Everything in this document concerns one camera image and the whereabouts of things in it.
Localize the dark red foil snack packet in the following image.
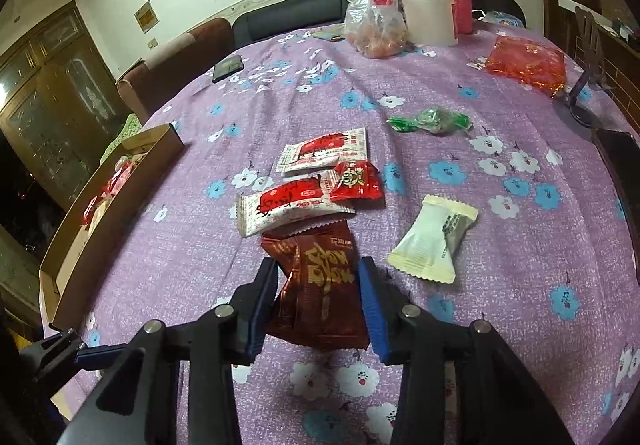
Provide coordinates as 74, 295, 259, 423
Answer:
262, 221, 369, 351

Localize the cream white snack packet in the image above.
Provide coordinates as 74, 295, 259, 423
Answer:
386, 195, 478, 285

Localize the white red snack packet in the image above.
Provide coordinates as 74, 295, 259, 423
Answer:
235, 171, 355, 238
276, 128, 368, 176

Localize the small red snack packet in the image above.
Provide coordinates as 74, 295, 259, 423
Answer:
330, 159, 383, 202

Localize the green candy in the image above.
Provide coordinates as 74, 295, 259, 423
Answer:
386, 107, 473, 135

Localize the purple floral tablecloth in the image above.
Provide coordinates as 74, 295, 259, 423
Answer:
79, 25, 639, 444

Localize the flat cardboard box tray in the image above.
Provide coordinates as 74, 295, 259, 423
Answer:
39, 124, 184, 330

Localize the green blanket on bed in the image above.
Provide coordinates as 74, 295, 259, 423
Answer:
100, 114, 142, 165

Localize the black smartphone on table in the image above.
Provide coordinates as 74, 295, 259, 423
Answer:
212, 55, 244, 83

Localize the brown armchair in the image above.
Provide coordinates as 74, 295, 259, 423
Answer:
116, 17, 234, 124

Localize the black phone stand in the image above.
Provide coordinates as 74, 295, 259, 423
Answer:
552, 6, 605, 141

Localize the clear plastic bag with food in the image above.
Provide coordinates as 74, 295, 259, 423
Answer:
343, 0, 408, 58

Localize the red foil gift bag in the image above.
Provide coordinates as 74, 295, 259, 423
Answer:
485, 36, 566, 98

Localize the white plastic jar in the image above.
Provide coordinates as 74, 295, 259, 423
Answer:
401, 0, 458, 46

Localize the black leather sofa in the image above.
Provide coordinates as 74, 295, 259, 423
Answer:
232, 0, 347, 49

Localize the small wall plaque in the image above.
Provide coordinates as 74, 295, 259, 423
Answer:
134, 1, 158, 34

